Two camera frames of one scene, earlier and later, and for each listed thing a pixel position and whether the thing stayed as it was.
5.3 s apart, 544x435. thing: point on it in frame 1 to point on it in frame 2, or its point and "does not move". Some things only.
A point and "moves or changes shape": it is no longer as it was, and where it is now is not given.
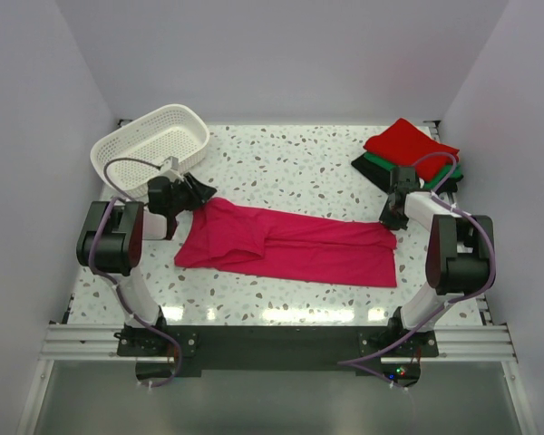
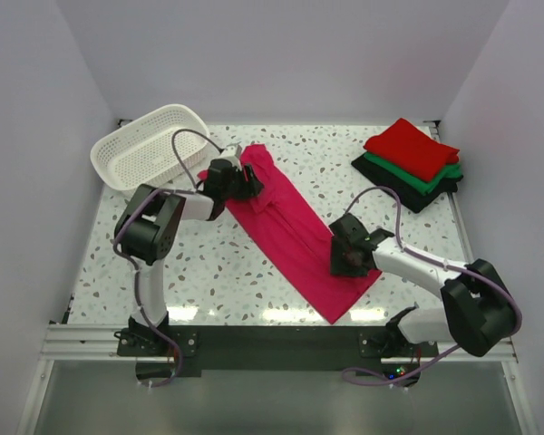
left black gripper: (199, 193) to (251, 188)
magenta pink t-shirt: (227, 235) moves or changes shape
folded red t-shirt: (402, 143) does not move
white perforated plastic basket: (130, 158) does not move
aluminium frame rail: (98, 343) does not move
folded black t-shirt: (382, 176) does not move
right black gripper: (391, 223) to (336, 265)
